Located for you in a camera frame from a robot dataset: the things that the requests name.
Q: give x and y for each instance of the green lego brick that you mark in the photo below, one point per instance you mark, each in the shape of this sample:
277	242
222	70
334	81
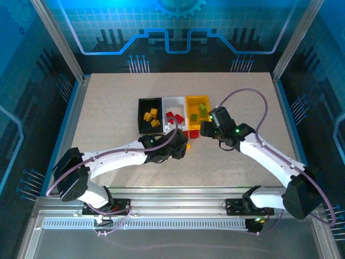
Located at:
193	117
203	113
202	107

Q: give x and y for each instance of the red lego brick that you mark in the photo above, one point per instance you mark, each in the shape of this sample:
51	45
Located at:
185	134
178	118
169	114
193	134

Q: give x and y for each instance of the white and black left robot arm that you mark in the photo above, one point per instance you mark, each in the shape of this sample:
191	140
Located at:
116	159

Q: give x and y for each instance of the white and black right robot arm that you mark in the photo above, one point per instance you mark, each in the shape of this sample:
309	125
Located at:
269	159

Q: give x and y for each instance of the yellow plastic bin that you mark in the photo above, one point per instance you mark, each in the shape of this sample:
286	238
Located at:
192	103

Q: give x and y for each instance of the black plastic bin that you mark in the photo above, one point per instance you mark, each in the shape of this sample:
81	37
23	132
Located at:
147	105

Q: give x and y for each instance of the white plastic bin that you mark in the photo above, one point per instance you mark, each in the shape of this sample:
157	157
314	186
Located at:
173	103

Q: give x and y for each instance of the aluminium mounting rail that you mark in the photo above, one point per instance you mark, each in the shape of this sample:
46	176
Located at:
175	199

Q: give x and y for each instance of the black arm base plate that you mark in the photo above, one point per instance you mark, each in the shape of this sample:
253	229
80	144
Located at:
121	205
233	206

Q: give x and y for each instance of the aluminium frame post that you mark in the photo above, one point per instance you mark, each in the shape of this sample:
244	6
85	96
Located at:
62	40
296	40

